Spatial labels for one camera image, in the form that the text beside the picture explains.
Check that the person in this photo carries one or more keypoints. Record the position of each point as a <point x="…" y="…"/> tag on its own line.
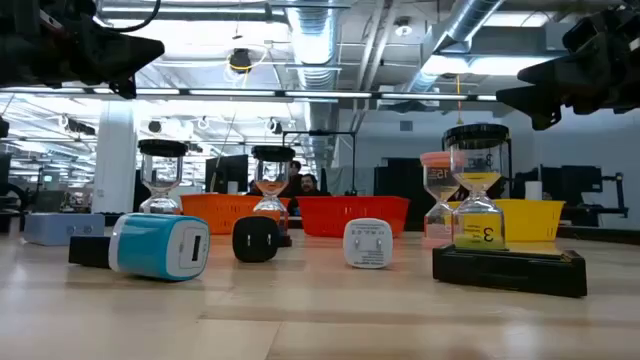
<point x="309" y="184"/>
<point x="295" y="168"/>

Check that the yellow plastic basket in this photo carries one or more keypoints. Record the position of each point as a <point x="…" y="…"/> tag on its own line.
<point x="535" y="220"/>

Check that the black ceiling-hung camera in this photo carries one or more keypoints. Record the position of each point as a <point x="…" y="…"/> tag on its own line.
<point x="240" y="60"/>

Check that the grey and black wall charger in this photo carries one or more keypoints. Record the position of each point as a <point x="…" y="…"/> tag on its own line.
<point x="256" y="240"/>

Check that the orange plastic basket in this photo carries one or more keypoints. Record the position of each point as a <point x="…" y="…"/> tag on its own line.
<point x="215" y="212"/>

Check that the white cylinder roll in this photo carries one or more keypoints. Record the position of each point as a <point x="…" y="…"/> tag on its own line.
<point x="533" y="190"/>

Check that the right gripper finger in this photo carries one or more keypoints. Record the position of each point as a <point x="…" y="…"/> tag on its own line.
<point x="550" y="72"/>
<point x="540" y="100"/>

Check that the white building column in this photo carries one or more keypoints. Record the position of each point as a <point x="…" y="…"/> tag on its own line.
<point x="115" y="160"/>

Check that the red plastic basket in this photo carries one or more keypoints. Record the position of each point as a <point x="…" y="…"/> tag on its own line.
<point x="325" y="215"/>

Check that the black monitor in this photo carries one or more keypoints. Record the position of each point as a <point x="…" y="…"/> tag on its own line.
<point x="227" y="172"/>

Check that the pale blue square charger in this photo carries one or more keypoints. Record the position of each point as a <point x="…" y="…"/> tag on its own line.
<point x="60" y="229"/>

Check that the black background robot workstation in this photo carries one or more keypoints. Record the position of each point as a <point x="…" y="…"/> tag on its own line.
<point x="580" y="182"/>

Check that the small black digital thermometer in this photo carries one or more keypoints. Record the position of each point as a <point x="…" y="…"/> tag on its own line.
<point x="87" y="251"/>
<point x="510" y="272"/>

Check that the green and white wall charger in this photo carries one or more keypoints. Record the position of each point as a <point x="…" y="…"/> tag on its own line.
<point x="367" y="243"/>

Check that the silver ventilation duct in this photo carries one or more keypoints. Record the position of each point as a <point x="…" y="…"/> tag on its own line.
<point x="465" y="25"/>
<point x="315" y="40"/>

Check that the dark background equipment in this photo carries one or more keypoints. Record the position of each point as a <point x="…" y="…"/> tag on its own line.
<point x="12" y="200"/>

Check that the black background gantry frame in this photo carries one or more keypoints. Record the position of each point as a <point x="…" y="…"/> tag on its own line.
<point x="320" y="133"/>

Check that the teal and white wall charger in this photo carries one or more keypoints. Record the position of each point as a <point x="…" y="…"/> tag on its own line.
<point x="150" y="245"/>

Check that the black-capped hourglass yellow sand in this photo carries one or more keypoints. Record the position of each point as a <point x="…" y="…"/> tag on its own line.
<point x="477" y="220"/>

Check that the black-capped hourglass orange sand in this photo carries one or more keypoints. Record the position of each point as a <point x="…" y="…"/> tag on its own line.
<point x="271" y="187"/>

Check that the black background cabinet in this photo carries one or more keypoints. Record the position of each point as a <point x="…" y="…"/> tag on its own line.
<point x="400" y="177"/>

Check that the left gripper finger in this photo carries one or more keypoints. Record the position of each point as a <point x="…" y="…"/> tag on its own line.
<point x="125" y="87"/>
<point x="120" y="55"/>

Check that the pink-capped hourglass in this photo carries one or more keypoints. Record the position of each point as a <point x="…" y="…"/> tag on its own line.
<point x="436" y="160"/>

